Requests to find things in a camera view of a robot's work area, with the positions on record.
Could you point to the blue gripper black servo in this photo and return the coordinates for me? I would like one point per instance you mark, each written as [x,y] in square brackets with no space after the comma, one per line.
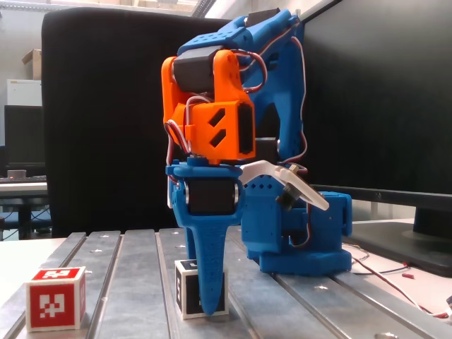
[210,198]

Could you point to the black cube with number five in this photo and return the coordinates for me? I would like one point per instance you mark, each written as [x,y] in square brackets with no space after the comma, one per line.
[190,300]

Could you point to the red cube with white pattern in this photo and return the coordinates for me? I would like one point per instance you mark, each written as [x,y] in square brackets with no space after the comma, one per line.
[53,303]

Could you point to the black office chair back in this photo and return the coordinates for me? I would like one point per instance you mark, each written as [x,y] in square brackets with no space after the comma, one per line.
[106,123]

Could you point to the white office desk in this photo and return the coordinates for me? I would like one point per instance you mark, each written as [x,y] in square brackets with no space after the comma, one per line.
[21,189]

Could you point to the black keyboard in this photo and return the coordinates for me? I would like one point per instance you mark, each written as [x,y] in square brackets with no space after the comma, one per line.
[24,179]

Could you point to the small grey device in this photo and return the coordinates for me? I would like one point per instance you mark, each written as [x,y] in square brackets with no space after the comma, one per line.
[17,174]

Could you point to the small black flat screen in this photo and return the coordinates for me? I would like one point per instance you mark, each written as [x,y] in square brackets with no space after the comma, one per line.
[24,134]

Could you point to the white cabinet with yellow label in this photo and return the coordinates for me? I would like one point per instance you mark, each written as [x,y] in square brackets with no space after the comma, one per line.
[24,93]

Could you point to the black Dell monitor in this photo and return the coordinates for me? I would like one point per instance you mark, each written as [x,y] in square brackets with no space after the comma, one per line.
[388,88]

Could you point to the brown cardboard box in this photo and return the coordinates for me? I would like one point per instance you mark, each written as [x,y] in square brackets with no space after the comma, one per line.
[34,63]

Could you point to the aluminium slotted base plate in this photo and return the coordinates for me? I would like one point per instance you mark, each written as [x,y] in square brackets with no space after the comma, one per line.
[141,300]

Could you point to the dark ceiling light rail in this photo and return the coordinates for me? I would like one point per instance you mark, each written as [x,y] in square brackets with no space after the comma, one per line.
[204,7]

